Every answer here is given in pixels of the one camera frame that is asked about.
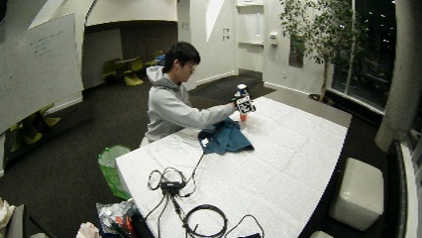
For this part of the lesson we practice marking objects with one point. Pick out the white marker cube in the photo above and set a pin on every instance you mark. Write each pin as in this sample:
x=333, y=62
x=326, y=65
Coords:
x=245, y=104

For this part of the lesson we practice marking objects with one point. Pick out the teal cloth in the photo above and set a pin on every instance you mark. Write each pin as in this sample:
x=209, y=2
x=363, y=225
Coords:
x=226, y=139

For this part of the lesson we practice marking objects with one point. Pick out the the person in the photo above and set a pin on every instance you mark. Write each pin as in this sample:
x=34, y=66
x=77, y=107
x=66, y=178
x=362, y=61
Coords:
x=169, y=105

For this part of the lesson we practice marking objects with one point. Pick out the yellow-green chair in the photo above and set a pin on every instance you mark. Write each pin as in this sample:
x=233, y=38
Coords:
x=109, y=70
x=32, y=127
x=132, y=71

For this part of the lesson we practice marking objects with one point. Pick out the indoor tree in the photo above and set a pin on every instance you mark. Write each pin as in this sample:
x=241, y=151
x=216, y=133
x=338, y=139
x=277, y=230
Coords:
x=322, y=36

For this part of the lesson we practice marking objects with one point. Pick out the green trash bin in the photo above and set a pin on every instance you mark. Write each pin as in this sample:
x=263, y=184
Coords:
x=110, y=168

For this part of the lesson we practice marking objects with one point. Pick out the white cube stool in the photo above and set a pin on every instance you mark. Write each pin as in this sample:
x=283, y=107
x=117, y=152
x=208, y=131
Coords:
x=359, y=193

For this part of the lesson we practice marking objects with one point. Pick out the crumpled plastic bag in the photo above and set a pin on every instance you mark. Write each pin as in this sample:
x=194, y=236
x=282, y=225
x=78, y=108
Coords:
x=114, y=218

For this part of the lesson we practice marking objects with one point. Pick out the whiteboard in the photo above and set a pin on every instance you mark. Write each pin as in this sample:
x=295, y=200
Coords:
x=37, y=71

